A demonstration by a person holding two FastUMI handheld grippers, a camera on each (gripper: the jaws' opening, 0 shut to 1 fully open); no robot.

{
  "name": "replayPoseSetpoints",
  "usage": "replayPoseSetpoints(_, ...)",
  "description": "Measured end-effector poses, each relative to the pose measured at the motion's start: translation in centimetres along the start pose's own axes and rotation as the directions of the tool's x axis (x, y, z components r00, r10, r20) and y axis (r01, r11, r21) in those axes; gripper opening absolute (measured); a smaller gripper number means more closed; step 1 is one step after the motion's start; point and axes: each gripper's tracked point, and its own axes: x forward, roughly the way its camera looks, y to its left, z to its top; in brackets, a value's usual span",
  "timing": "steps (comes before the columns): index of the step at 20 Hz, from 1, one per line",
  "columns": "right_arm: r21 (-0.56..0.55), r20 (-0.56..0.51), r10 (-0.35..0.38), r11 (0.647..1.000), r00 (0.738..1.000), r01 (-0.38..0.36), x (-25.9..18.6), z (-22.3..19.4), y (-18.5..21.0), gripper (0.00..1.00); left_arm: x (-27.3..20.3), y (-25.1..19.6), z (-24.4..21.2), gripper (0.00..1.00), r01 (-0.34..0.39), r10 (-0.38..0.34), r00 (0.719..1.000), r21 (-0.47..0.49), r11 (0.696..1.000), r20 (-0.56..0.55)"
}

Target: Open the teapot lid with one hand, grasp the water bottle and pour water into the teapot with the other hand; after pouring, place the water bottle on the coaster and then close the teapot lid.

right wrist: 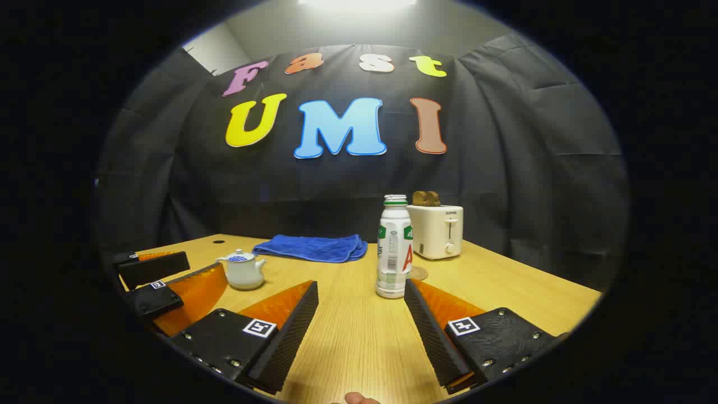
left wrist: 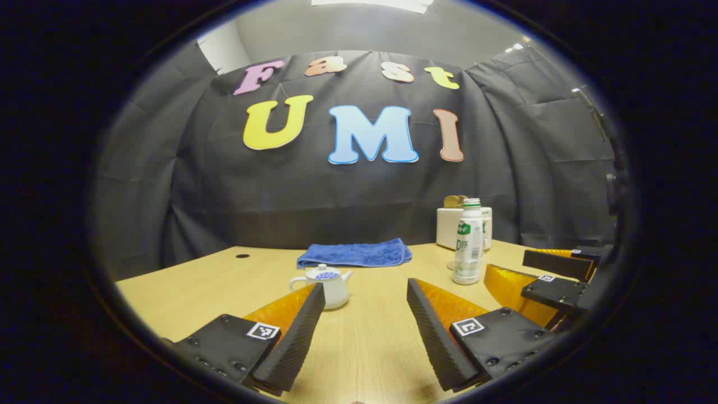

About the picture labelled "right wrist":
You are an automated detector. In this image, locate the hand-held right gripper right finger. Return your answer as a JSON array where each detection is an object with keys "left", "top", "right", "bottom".
[{"left": 404, "top": 279, "right": 570, "bottom": 395}]

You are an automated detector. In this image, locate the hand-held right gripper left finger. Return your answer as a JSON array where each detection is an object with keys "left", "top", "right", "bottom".
[{"left": 171, "top": 279, "right": 319, "bottom": 395}]

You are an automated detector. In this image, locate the white teacup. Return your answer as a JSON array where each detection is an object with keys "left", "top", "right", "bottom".
[{"left": 216, "top": 254, "right": 268, "bottom": 291}]

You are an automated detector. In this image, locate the white water bottle green label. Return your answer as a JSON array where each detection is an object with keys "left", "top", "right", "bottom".
[{"left": 375, "top": 194, "right": 415, "bottom": 299}]

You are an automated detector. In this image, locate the blue folded towel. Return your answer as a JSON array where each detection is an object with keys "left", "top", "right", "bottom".
[{"left": 252, "top": 234, "right": 369, "bottom": 264}]

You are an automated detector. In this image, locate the cream white toaster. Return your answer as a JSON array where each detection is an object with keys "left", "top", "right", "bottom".
[{"left": 406, "top": 204, "right": 465, "bottom": 260}]

